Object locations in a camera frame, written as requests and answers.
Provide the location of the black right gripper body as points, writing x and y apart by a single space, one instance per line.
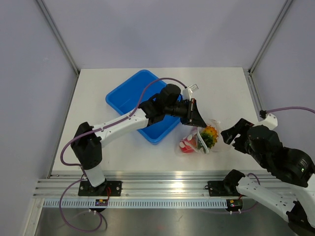
242 144

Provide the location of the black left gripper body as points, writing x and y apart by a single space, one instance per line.
178 110

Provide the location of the orange toy pineapple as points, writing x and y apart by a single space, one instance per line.
209 137

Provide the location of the clear zip top bag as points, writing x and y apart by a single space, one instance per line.
193 139

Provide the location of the dark red toy pomegranate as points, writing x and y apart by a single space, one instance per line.
185 148

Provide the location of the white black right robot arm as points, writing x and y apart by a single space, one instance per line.
291 166

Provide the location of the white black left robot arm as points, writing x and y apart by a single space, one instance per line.
170 101

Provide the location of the blue plastic tray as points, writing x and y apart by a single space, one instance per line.
124 98

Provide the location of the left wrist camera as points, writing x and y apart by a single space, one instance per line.
188 91

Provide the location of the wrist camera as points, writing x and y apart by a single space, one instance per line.
188 91
268 119

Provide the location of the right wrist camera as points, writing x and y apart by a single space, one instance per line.
268 119

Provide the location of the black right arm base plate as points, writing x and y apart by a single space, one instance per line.
217 188

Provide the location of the right aluminium frame post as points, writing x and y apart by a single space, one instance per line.
270 35

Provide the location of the aluminium frame post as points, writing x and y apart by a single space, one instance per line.
270 35
57 35

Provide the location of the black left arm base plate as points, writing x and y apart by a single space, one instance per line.
108 188

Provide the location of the aluminium table edge rail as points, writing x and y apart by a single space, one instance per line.
144 185

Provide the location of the white slotted cable duct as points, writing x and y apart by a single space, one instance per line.
138 203

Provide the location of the left aluminium frame post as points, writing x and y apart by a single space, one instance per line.
57 35

